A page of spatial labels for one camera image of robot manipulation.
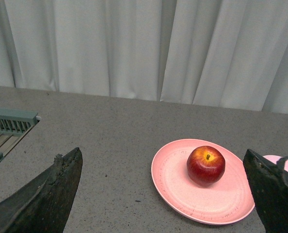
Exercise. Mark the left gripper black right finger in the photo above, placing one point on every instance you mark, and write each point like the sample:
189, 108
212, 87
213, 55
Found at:
268, 182

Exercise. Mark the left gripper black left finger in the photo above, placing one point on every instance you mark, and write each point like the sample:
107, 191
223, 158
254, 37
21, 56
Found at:
43, 205

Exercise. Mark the red apple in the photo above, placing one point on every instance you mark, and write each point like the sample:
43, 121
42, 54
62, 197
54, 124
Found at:
205, 165

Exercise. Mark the pink plate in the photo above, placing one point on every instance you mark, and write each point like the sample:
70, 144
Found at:
227, 201

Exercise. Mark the grey dish rack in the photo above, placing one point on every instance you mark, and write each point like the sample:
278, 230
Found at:
14, 125

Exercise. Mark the white curtain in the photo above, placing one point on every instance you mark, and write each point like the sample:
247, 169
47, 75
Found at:
224, 53

